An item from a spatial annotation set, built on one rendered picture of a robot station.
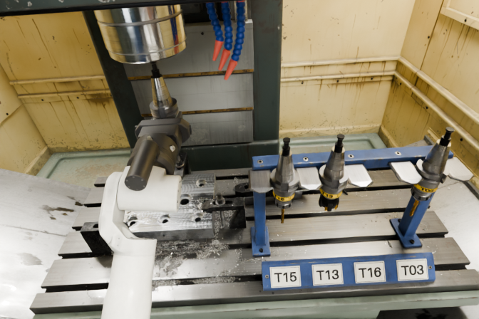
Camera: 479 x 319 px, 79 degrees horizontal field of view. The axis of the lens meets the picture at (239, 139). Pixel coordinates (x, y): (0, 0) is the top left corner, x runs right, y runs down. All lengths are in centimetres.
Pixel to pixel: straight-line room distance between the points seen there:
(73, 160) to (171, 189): 157
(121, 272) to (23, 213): 109
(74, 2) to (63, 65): 132
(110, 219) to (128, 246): 5
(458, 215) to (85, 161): 186
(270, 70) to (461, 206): 85
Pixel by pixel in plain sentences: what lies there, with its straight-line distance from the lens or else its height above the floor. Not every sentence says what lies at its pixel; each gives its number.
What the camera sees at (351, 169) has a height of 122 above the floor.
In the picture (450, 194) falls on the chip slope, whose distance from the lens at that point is 136.
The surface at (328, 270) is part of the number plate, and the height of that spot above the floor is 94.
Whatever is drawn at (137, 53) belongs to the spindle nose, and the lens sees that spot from 58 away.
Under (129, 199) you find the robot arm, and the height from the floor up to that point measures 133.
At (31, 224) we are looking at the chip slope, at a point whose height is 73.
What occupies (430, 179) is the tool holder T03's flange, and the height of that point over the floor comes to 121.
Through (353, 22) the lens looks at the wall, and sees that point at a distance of 158.
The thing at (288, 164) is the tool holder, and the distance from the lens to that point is 62.
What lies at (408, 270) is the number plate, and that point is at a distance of 94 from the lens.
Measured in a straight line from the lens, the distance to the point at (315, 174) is 69.
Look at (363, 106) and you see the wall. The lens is 181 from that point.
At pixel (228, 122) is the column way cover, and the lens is 123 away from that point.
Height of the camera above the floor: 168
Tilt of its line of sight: 37 degrees down
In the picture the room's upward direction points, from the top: 4 degrees counter-clockwise
